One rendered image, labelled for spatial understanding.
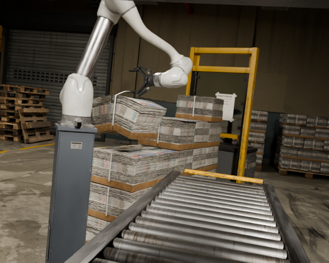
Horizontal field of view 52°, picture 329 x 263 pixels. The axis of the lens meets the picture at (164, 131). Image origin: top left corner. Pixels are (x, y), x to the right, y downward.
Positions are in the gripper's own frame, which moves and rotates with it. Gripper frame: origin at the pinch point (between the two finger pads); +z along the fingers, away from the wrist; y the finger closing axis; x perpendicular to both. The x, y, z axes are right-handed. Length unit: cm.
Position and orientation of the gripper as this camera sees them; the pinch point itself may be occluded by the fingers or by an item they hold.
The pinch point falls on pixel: (130, 81)
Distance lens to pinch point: 228.7
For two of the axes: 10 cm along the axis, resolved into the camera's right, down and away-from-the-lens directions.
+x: 5.3, 0.1, 8.5
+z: -8.5, -0.5, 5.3
